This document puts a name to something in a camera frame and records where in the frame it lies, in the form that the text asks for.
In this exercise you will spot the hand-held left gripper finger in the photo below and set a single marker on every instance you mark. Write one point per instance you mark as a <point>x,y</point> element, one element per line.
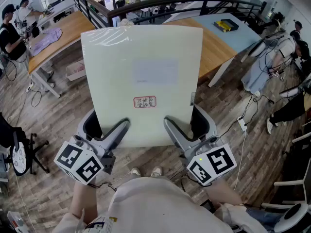
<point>87,127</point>
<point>116,135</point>

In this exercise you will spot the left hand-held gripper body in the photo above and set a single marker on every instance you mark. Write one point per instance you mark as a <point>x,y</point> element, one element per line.
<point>73,159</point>

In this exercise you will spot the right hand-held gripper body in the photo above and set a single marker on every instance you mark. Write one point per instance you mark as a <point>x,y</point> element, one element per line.
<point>213,161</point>

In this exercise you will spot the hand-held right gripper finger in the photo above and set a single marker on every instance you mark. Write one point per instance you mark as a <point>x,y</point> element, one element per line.
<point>206,125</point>
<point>175,132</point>

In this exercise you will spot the person's left forearm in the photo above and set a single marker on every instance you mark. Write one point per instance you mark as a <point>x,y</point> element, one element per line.
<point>83,200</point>

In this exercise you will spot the person's right forearm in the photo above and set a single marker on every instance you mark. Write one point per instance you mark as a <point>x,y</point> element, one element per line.
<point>221,193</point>

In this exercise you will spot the white power strip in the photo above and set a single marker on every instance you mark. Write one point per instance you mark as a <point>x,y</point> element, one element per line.
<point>242,124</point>
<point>29,88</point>

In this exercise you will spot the person's left shoe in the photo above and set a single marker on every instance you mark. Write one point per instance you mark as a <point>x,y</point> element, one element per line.
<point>136,171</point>

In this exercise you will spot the person's shoe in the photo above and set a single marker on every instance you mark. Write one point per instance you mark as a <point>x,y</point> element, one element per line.
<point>156,171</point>
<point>136,171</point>

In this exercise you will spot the person's right shoe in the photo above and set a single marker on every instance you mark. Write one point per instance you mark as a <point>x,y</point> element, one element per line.
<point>156,171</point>

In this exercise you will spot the white storage box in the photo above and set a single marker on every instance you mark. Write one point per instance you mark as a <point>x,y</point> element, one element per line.
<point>75,70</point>

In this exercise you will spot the black office chair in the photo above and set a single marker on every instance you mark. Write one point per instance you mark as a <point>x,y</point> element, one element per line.
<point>14,135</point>

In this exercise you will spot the wooden table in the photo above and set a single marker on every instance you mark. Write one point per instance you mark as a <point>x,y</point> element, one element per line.
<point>215,52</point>
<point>69,30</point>

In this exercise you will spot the person's white shirt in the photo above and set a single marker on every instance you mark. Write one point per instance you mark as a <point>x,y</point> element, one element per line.
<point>150,207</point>

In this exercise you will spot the white plastic container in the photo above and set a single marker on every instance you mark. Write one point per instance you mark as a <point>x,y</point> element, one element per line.
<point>15,221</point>

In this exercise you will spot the white round stool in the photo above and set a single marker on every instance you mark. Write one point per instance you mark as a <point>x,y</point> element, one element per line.
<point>291,215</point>

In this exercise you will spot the purple cloth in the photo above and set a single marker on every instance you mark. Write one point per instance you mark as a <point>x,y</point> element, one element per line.
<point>47,40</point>

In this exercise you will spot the black and yellow box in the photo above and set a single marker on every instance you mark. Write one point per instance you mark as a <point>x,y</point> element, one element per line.
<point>226,25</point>

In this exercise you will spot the white table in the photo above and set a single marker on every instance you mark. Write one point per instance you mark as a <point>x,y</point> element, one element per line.
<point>60,12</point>

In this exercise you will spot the white chair frame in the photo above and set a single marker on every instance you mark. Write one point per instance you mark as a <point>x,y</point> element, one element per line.
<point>291,183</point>

